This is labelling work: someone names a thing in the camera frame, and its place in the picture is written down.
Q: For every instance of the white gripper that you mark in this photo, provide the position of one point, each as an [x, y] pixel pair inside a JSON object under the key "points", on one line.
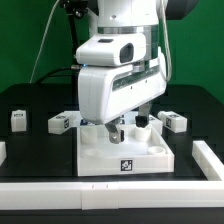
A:
{"points": [[105, 93]]}

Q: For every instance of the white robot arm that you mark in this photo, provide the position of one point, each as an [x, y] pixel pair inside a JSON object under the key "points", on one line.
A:
{"points": [[147, 17]]}

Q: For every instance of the white left fence stub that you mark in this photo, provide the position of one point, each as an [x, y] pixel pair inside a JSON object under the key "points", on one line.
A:
{"points": [[3, 154]]}

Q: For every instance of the white right fence wall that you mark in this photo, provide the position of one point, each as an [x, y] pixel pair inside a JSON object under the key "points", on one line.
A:
{"points": [[209, 163]]}

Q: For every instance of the white front fence wall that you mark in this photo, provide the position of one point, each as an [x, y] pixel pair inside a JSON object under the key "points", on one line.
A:
{"points": [[111, 195]]}

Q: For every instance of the white sheet with tags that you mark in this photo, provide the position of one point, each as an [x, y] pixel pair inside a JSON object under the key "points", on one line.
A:
{"points": [[76, 119]]}

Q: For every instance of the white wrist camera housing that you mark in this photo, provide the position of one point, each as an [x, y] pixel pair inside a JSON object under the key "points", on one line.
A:
{"points": [[112, 50]]}

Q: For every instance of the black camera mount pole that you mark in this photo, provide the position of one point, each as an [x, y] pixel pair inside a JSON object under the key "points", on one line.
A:
{"points": [[75, 10]]}

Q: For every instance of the white fence wall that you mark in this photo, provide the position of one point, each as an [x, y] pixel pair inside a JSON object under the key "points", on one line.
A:
{"points": [[111, 195], [209, 163]]}

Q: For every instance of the white square table top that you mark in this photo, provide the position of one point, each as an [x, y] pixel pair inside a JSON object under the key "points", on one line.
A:
{"points": [[142, 151]]}

